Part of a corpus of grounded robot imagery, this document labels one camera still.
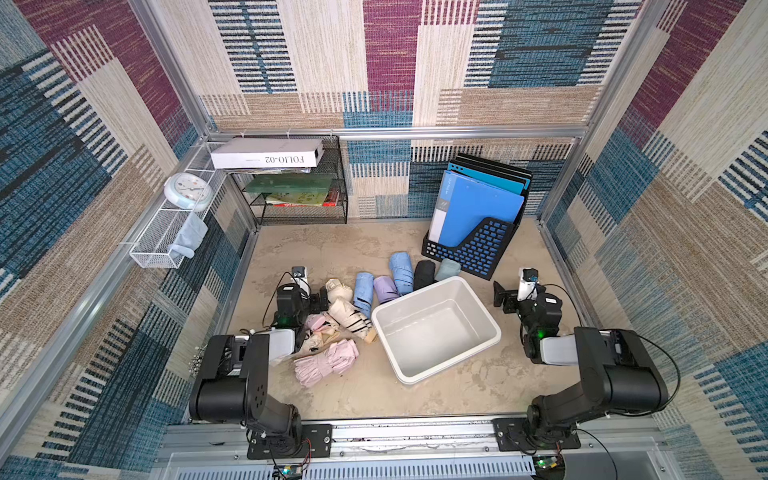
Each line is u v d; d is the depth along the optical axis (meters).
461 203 0.94
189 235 0.68
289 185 0.94
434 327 0.94
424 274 1.02
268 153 0.89
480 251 0.95
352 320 0.87
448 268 1.03
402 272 1.02
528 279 0.78
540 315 0.70
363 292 0.97
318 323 0.87
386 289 0.97
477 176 0.91
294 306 0.72
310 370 0.80
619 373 0.45
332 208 1.23
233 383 0.46
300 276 0.81
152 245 0.69
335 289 0.95
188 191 0.75
